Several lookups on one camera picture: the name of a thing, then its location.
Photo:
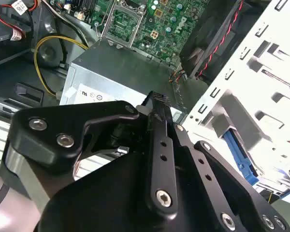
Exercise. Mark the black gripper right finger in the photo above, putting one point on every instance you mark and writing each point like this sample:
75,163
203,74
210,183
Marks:
246,193

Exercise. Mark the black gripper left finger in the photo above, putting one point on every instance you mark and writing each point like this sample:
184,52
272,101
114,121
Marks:
38,142

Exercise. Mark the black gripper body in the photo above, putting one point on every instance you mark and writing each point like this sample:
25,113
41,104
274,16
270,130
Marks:
99,205

